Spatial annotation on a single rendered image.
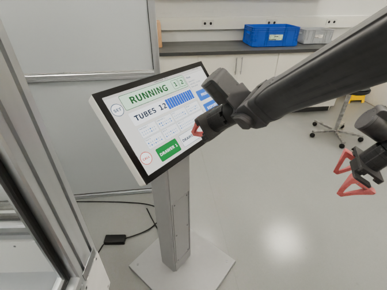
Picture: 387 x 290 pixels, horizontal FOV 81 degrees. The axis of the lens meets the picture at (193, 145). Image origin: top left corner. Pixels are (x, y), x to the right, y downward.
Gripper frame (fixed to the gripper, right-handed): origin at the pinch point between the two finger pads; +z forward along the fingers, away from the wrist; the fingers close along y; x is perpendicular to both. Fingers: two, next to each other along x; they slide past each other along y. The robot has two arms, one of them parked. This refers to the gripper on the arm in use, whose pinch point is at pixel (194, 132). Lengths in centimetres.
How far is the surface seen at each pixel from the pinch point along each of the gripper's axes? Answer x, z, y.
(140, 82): -23.3, 14.9, -3.6
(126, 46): -61, 60, -42
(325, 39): -7, 40, -321
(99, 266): 15.0, 12.5, 35.7
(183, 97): -12.6, 15.1, -17.9
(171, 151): 1.9, 15.0, -0.1
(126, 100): -19.2, 14.9, 4.8
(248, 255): 92, 64, -43
